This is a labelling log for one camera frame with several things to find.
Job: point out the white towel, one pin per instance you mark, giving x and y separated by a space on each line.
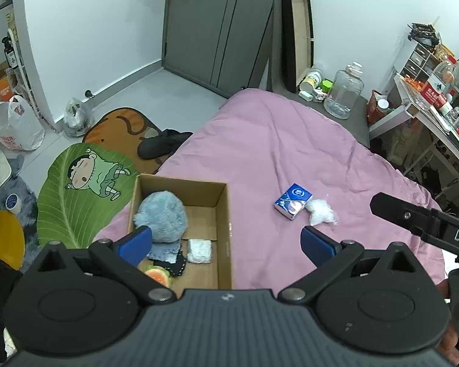
199 251

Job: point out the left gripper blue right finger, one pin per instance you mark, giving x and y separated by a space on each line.
334 261

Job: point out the white plastic shopping bag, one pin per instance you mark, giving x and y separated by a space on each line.
20 129

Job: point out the white yellow canister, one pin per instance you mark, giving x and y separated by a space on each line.
311 81

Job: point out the blue tissue pack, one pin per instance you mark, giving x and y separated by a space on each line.
292 201

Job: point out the green leaf cartoon mat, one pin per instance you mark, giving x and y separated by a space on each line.
85 187

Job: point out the hamburger plush toy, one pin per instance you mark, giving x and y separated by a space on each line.
159 275

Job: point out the orange cat floor mat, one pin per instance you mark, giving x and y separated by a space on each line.
122 130

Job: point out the grey fluffy plush ball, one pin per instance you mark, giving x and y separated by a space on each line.
164 213

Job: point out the small grey trash bag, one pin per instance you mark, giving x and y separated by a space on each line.
78 118

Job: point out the small white box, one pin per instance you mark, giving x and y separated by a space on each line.
305 96

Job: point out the brown cardboard box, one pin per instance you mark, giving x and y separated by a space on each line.
207 206

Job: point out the black spray bottle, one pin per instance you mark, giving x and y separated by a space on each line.
10 53

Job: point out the black framed cork board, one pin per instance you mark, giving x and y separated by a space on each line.
297 42

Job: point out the black slipper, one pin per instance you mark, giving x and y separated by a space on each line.
165 143

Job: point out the large clear plastic jar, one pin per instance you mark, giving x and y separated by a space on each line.
346 89

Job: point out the pink bed sheet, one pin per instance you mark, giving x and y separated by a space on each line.
259 144

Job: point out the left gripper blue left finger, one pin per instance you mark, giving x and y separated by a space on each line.
119 260

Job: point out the small drawer organizer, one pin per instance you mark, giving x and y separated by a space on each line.
415 61

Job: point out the white desk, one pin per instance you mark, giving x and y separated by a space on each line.
431 127

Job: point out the blue grey cloth piece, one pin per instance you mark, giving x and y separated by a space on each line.
165 252

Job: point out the clear plastic bag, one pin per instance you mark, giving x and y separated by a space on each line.
320 212

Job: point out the red label water bottle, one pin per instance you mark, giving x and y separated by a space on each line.
435 89

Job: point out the grey door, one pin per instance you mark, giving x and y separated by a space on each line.
222 45

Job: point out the black cloth piece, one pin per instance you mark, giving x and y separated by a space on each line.
175 269

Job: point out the person's right hand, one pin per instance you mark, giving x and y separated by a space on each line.
448 345

